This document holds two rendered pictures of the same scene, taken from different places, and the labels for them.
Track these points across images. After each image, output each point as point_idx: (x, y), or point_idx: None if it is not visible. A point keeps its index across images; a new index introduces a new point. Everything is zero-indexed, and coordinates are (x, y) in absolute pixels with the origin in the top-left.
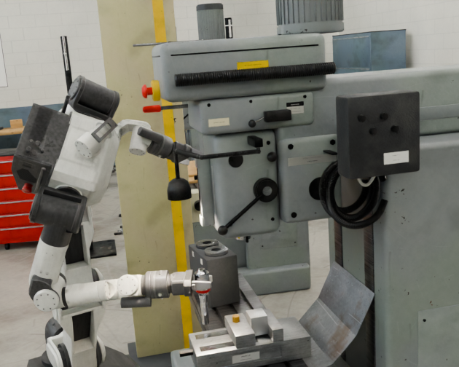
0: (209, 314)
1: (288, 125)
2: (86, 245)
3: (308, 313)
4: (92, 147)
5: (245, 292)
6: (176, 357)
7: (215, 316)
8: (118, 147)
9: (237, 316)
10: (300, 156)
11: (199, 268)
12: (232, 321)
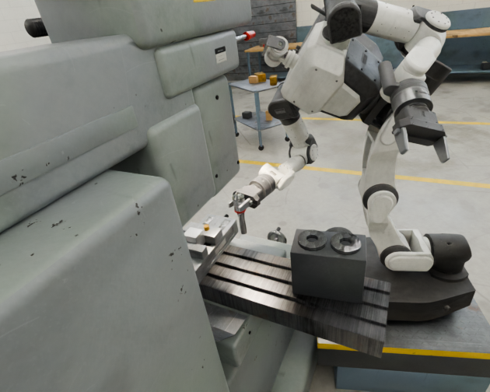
0: (285, 262)
1: None
2: (367, 160)
3: (222, 334)
4: (264, 57)
5: (311, 309)
6: (271, 247)
7: (278, 264)
8: (308, 70)
9: (204, 225)
10: None
11: (239, 194)
12: (209, 227)
